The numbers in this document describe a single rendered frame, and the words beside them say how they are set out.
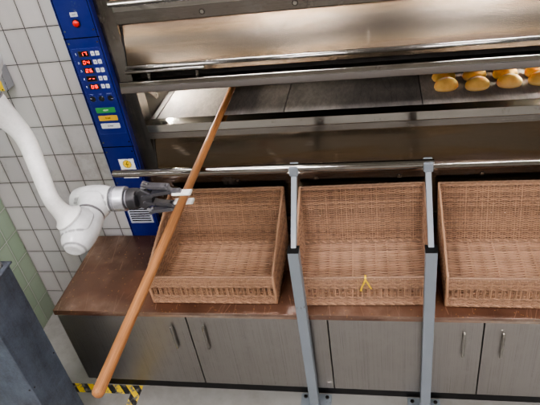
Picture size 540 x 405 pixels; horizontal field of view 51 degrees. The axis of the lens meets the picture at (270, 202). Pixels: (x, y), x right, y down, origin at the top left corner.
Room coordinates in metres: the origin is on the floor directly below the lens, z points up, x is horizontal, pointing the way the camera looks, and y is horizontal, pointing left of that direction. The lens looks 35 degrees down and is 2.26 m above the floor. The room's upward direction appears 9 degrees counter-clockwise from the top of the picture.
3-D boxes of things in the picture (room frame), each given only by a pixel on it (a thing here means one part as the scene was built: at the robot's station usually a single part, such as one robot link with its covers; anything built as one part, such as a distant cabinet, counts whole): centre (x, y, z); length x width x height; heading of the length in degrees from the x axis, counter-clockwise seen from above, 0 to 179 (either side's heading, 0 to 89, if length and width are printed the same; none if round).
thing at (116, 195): (1.69, 0.52, 1.20); 0.09 x 0.06 x 0.09; 167
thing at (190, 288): (1.96, 0.25, 0.72); 0.56 x 0.49 x 0.28; 76
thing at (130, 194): (1.67, 0.45, 1.20); 0.09 x 0.07 x 0.08; 77
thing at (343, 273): (1.81, -0.36, 0.72); 0.56 x 0.49 x 0.28; 77
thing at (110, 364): (1.69, 0.28, 1.20); 1.71 x 0.03 x 0.03; 167
